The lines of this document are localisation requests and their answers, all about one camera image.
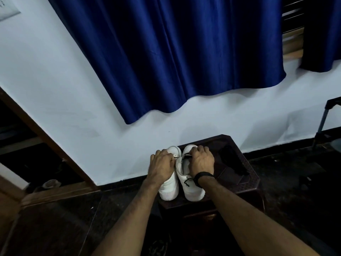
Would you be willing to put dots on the person's left hand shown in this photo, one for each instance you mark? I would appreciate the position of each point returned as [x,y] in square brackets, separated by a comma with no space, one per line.
[159,169]

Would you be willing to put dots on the person's right hand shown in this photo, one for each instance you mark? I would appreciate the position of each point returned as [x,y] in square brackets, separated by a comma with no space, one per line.
[202,162]

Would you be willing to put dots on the person's right fingers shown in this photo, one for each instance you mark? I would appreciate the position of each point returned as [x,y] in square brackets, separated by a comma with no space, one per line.
[199,151]

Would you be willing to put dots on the person's left fingers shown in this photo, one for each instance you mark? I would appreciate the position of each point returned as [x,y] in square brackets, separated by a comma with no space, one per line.
[163,155]

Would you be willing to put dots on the black shoelace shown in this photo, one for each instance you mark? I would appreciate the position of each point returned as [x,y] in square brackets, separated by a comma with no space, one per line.
[183,157]

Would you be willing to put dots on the person's right forearm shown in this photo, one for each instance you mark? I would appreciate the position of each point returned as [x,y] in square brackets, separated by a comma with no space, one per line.
[247,223]

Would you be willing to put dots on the person's left forearm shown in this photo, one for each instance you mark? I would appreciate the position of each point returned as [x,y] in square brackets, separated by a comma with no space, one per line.
[130,223]

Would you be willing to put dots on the black wristband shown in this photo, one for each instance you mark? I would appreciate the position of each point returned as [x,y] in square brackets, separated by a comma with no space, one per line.
[203,175]

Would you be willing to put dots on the white sneaker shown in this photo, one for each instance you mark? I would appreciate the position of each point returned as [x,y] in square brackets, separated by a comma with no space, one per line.
[190,190]
[169,190]

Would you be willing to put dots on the black cloth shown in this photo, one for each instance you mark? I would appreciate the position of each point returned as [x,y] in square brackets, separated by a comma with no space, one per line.
[234,161]

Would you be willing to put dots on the dark brown plastic stool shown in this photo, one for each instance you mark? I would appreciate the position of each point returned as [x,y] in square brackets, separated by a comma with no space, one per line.
[234,181]

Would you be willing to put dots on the wide blue curtain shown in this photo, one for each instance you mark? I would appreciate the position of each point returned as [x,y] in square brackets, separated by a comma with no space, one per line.
[170,50]

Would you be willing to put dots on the pale slipper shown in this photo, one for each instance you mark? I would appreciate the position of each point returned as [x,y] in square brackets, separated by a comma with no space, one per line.
[51,183]

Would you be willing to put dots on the black metal stand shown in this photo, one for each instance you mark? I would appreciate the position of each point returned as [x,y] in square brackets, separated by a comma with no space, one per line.
[321,125]

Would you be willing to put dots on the louvered window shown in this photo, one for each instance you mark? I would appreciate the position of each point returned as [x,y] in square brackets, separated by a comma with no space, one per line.
[293,29]

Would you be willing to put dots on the narrow blue curtain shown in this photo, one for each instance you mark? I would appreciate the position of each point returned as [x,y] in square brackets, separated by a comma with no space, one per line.
[322,31]

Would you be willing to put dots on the white paper sheet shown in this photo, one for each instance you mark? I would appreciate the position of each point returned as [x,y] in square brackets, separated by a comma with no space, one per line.
[6,7]

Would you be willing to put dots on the brown wooden door frame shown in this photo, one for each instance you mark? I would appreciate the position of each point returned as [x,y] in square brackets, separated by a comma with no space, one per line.
[45,135]

